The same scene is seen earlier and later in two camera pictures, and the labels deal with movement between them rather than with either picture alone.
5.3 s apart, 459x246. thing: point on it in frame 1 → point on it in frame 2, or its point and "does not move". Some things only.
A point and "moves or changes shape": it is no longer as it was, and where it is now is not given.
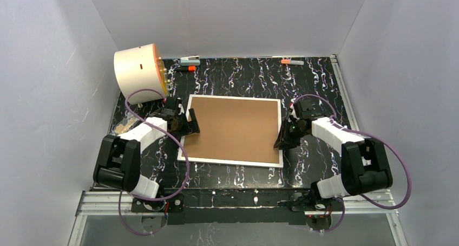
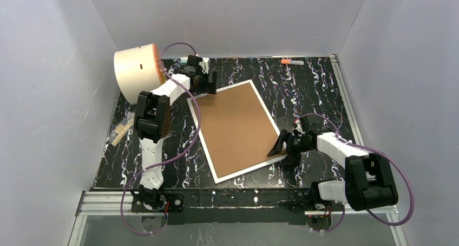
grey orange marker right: [292, 62] does not move
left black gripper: [185, 124] → [207, 83]
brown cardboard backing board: [238, 129] moves or changes shape
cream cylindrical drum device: [141, 68] does not move
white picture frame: [229, 161] → [223, 178]
